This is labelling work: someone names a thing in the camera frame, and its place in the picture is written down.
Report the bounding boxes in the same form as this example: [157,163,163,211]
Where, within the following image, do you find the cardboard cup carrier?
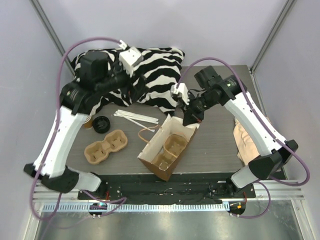
[84,129,128,165]
[151,133,188,171]

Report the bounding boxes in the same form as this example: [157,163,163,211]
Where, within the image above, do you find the brown paper bag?
[137,115,200,182]

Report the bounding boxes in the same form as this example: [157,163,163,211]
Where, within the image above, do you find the stack of paper cups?
[83,114,93,129]

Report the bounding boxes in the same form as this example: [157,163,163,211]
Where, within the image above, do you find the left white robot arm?
[23,47,145,200]

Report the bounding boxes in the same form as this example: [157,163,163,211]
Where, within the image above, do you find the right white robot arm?
[171,66,298,198]

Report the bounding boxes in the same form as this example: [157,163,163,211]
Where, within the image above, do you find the white wrapped straw upper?
[113,109,159,124]

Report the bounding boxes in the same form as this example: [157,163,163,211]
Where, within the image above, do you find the zebra print pillow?
[70,47,185,116]

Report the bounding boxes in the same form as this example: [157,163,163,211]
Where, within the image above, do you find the beige folded cloth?
[233,118,260,166]

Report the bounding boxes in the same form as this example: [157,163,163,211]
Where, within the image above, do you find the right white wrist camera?
[170,83,190,106]

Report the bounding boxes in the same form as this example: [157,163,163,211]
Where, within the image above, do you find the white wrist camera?
[119,40,143,77]
[170,83,190,106]

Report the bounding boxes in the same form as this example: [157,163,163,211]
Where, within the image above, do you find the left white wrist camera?
[119,40,143,77]

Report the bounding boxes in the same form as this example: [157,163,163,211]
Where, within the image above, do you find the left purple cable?
[29,36,128,222]

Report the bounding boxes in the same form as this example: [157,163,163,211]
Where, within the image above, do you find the purple cable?
[174,57,311,221]
[29,36,128,222]

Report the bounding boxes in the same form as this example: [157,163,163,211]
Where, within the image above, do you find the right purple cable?
[174,57,311,221]

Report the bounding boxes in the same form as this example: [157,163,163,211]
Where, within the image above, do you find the white slotted cable duct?
[57,201,230,212]

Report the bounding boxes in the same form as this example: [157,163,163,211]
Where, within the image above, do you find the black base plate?
[77,172,257,205]

